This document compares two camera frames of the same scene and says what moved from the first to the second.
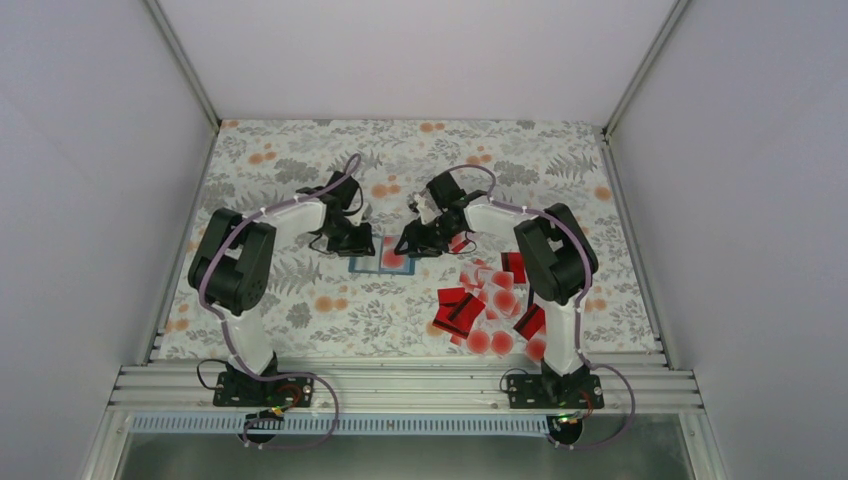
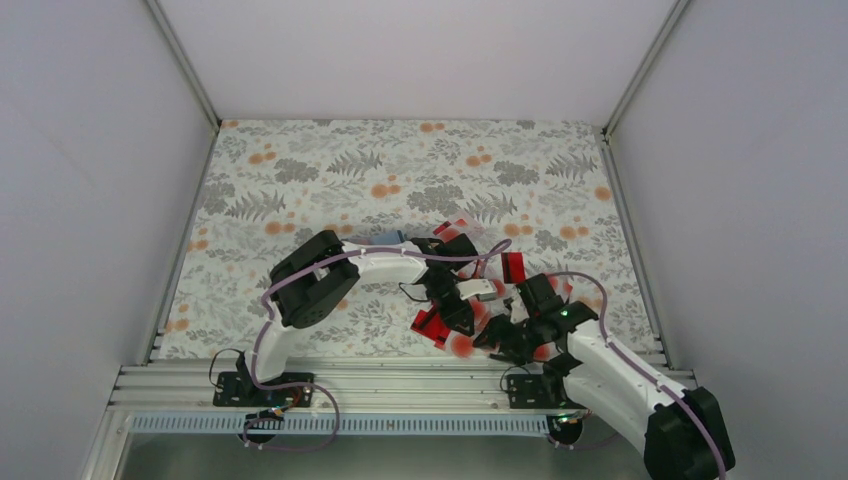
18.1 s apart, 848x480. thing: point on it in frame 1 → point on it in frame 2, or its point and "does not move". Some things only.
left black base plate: (238, 389) does not move
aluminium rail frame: (395, 389) does not move
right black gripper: (418, 239) → (499, 332)
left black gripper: (359, 247) → (456, 315)
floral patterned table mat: (472, 300) does not move
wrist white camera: (367, 211) → (480, 287)
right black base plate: (553, 391) does not move
